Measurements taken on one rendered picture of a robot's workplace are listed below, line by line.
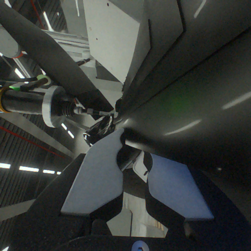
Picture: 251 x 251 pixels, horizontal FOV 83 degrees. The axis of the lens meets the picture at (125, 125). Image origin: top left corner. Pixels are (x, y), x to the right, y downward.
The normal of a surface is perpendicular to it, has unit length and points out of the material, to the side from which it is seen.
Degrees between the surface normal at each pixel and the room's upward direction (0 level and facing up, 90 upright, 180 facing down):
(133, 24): 50
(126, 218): 90
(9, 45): 90
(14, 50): 90
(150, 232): 96
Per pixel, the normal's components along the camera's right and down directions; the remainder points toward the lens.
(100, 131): -0.19, -0.64
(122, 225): 0.10, -0.36
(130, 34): -0.72, 0.61
